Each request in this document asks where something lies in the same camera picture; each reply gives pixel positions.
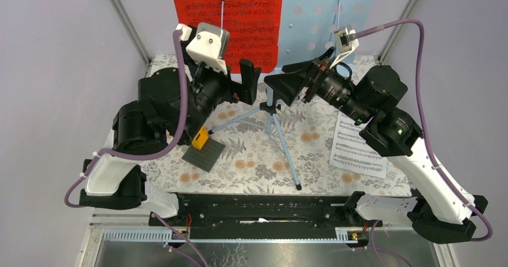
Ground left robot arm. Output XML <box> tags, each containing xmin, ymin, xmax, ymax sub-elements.
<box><xmin>79</xmin><ymin>59</ymin><xmax>261</xmax><ymax>226</ymax></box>

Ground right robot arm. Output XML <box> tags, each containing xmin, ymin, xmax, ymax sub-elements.
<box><xmin>264</xmin><ymin>49</ymin><xmax>488</xmax><ymax>244</ymax></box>

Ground white sheet music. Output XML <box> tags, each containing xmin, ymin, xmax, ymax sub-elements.
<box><xmin>329</xmin><ymin>113</ymin><xmax>388</xmax><ymax>178</ymax></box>

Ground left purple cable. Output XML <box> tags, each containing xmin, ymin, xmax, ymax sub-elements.
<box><xmin>63</xmin><ymin>29</ymin><xmax>189</xmax><ymax>209</ymax></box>

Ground light blue music stand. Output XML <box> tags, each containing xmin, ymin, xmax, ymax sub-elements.
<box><xmin>207</xmin><ymin>0</ymin><xmax>381</xmax><ymax>192</ymax></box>

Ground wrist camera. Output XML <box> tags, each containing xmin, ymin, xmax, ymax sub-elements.
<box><xmin>329</xmin><ymin>25</ymin><xmax>359</xmax><ymax>68</ymax></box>
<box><xmin>175</xmin><ymin>22</ymin><xmax>230</xmax><ymax>75</ymax></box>

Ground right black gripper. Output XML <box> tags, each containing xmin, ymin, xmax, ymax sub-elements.
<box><xmin>263</xmin><ymin>47</ymin><xmax>371</xmax><ymax>124</ymax></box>

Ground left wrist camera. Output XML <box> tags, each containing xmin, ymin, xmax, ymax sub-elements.
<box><xmin>175</xmin><ymin>22</ymin><xmax>230</xmax><ymax>75</ymax></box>

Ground grey cable duct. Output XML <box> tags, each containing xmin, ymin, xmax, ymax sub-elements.
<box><xmin>102</xmin><ymin>227</ymin><xmax>364</xmax><ymax>244</ymax></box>

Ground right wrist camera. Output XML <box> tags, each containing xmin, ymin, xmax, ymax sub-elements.
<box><xmin>329</xmin><ymin>25</ymin><xmax>359</xmax><ymax>68</ymax></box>

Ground red sheet music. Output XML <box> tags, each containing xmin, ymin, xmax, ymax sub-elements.
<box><xmin>174</xmin><ymin>0</ymin><xmax>282</xmax><ymax>73</ymax></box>

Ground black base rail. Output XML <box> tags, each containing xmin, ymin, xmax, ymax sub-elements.
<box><xmin>149</xmin><ymin>193</ymin><xmax>424</xmax><ymax>242</ymax></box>

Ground orange toy block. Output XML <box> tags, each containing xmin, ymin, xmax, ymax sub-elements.
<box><xmin>191</xmin><ymin>126</ymin><xmax>209</xmax><ymax>150</ymax></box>

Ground dark grey building baseplate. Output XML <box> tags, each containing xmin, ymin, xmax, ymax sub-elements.
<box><xmin>182</xmin><ymin>139</ymin><xmax>225</xmax><ymax>172</ymax></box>

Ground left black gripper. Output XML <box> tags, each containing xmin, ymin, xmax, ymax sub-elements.
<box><xmin>177</xmin><ymin>41</ymin><xmax>262</xmax><ymax>142</ymax></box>

